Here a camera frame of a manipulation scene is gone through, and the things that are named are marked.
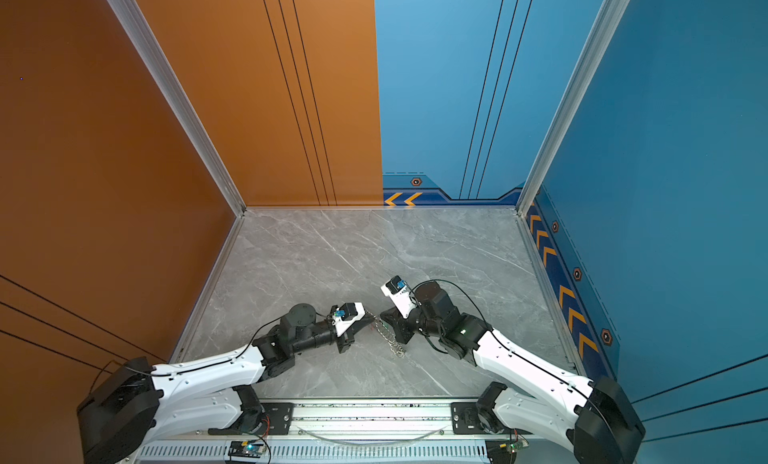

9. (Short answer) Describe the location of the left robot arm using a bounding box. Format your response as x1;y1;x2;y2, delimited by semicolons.
77;302;374;463

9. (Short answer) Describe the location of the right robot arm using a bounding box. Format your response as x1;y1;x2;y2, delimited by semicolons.
380;276;646;463

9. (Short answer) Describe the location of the green circuit board left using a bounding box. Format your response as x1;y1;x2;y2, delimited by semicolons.
227;440;270;463

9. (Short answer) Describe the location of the green circuit board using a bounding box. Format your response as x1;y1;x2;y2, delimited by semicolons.
227;440;270;463
485;438;530;464

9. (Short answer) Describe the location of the green circuit board right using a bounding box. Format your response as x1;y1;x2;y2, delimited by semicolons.
485;438;530;464

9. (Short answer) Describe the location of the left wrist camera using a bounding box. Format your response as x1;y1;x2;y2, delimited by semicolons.
330;302;366;338

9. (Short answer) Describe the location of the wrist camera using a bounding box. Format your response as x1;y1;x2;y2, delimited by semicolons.
381;276;417;319
330;302;366;338

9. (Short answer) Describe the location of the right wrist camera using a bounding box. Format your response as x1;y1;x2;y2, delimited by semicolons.
381;276;417;319

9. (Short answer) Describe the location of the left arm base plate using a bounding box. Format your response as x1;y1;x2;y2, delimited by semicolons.
241;402;295;437

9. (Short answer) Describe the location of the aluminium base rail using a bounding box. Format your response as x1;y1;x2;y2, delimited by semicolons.
128;398;533;463

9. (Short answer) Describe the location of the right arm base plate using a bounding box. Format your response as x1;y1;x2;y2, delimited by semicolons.
449;401;514;436

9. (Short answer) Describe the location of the aluminium corner post right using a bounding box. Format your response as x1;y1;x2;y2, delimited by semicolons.
516;0;631;218

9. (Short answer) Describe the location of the aluminium corner post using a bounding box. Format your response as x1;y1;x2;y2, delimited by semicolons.
516;0;631;218
106;0;247;219

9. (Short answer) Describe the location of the aluminium corner post left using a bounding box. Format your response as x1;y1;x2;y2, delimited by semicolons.
106;0;247;219

